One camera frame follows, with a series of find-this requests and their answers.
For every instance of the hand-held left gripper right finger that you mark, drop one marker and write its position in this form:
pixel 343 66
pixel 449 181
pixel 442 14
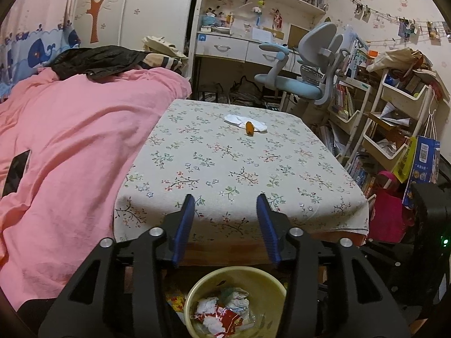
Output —
pixel 269 232

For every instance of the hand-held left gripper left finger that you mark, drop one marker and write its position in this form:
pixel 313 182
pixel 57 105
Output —
pixel 183 229

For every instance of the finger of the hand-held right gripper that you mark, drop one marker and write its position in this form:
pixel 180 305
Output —
pixel 394 260

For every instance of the yellow trash bin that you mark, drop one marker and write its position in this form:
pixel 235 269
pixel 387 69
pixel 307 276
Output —
pixel 246 278

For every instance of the white paper wrapper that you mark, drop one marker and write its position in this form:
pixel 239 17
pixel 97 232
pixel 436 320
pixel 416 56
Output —
pixel 236 297

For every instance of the large white tissue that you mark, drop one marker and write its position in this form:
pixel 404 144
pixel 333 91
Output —
pixel 207 305

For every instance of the red snack bag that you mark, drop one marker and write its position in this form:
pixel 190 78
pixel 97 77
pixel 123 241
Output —
pixel 227 318

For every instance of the small white tissue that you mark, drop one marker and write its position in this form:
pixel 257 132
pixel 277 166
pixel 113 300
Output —
pixel 213 324

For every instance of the large orange peel piece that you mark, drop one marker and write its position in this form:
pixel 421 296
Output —
pixel 249 128

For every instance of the wooden table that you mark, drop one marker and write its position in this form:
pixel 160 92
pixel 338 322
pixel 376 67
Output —
pixel 225 251

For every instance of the blue printed paper bag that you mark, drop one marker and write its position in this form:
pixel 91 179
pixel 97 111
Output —
pixel 422 169

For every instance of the yellow printed bag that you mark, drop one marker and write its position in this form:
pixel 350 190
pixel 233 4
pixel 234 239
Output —
pixel 405 162

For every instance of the colourful printed packet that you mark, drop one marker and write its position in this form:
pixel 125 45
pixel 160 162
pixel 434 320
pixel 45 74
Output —
pixel 174 302

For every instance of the row of colourful books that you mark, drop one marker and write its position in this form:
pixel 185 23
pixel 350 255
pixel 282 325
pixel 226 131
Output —
pixel 363 177

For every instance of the floral tablecloth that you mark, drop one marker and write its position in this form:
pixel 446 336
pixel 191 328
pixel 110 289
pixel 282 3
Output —
pixel 229 155

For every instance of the pile of loose papers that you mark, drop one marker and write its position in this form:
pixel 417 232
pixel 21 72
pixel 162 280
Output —
pixel 334 137

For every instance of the white tube shelf rack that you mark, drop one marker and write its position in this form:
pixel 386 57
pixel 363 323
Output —
pixel 347 119
pixel 405 100

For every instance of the pink blanket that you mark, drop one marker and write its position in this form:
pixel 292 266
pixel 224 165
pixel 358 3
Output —
pixel 77 141

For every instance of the row of red spined books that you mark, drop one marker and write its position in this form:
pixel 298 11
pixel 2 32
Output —
pixel 341 100

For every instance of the blue grey office chair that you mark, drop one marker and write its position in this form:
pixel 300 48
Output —
pixel 299 84

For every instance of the beige cloth bag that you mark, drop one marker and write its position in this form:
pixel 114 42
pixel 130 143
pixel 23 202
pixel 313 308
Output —
pixel 394 60

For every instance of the beige striped cushion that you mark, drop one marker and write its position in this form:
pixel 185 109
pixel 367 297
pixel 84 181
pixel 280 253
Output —
pixel 165 61

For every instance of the black smartphone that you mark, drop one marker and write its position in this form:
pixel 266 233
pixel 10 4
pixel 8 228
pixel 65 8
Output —
pixel 16 174

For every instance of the row of tall workbooks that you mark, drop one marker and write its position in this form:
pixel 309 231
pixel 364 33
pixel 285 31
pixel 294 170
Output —
pixel 356 56

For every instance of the white desk with drawers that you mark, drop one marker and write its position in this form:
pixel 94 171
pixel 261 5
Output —
pixel 225 47

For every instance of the beige canvas bag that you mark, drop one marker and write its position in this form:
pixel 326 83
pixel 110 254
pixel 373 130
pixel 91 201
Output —
pixel 158 44

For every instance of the black jacket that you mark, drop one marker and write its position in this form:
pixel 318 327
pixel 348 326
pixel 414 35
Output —
pixel 95 60

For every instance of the white paper sheet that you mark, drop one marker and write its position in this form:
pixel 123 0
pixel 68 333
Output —
pixel 262 35

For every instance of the brown cork board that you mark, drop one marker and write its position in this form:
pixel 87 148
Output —
pixel 298 36

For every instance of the red dress doll figure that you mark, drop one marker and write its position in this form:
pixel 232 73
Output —
pixel 277 19

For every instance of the yellow haired hanging figure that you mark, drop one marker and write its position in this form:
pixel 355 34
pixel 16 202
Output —
pixel 259 8

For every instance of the white wardrobe with tree decal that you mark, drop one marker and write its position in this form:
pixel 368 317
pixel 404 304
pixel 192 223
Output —
pixel 141 7

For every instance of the blue whale print cloth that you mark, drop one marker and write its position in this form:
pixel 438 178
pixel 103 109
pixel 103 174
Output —
pixel 35 51

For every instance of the pink star curtain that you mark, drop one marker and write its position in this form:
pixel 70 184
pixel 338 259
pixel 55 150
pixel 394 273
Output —
pixel 38 3

